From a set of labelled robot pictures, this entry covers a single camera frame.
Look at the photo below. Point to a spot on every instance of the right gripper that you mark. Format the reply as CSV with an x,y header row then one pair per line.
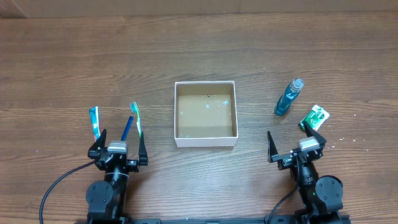
x,y
272,154

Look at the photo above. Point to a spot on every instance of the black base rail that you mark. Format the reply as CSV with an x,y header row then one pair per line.
x,y
211,221

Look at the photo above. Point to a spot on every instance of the green white toothbrush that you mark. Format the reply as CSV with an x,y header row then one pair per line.
x,y
135,110

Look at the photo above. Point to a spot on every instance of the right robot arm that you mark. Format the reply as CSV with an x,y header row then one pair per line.
x,y
321,196

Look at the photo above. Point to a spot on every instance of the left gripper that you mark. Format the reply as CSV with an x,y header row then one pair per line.
x,y
134,164

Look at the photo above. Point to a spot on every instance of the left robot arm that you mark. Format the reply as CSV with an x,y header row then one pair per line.
x,y
106,198

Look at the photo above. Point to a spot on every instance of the blue mouthwash bottle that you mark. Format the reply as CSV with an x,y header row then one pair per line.
x,y
291,92

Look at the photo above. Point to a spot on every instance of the white cardboard box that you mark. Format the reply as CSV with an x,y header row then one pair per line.
x,y
205,114

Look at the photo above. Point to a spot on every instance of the green white packet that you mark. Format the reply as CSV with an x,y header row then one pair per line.
x,y
315,118

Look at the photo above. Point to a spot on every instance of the green white toothpaste tube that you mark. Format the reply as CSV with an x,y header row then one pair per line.
x,y
95,123

